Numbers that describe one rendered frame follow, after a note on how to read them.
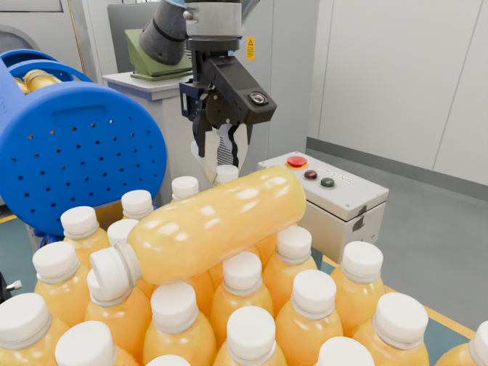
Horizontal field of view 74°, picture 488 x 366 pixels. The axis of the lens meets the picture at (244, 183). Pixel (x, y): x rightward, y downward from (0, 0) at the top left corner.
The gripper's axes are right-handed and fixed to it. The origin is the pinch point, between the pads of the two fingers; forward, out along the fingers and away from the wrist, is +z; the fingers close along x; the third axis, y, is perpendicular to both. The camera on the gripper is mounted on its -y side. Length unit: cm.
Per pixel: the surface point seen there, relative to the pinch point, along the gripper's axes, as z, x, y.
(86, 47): -8, -18, 158
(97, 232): 2.2, 20.8, -0.9
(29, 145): -4.9, 24.6, 18.2
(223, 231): -5.6, 13.3, -19.6
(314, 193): 0.8, -7.8, -12.3
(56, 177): 1.4, 22.3, 18.2
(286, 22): -20, -133, 128
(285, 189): -6.7, 4.8, -18.6
